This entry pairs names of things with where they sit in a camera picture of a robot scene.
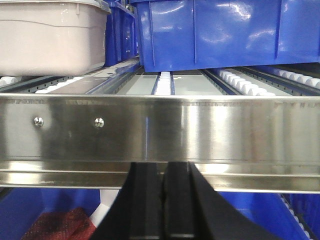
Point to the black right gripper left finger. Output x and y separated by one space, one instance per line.
136 212

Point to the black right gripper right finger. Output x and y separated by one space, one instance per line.
193 210

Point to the white lidded plastic bin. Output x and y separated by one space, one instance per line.
52 37

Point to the blue bin lower right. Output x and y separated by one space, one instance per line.
272 212

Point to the blue bin with red bags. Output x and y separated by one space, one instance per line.
20 208

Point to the blue bin upper right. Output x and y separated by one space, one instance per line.
179 35

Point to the blue bin upper left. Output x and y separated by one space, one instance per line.
120 35

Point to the white roller track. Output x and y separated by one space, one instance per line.
242 85

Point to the stainless steel shelf rail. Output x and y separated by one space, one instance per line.
239 143

